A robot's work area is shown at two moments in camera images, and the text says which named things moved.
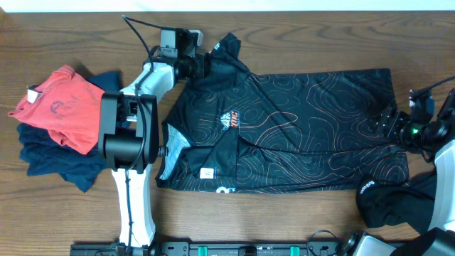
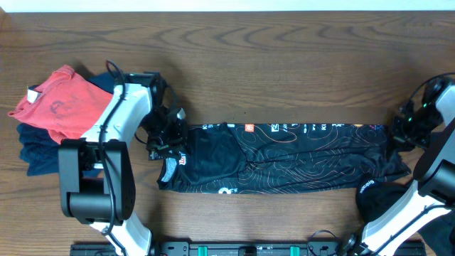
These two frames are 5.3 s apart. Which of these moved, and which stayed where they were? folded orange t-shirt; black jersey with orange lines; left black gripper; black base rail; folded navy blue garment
Moved: left black gripper; black jersey with orange lines
Stayed: folded orange t-shirt; black base rail; folded navy blue garment
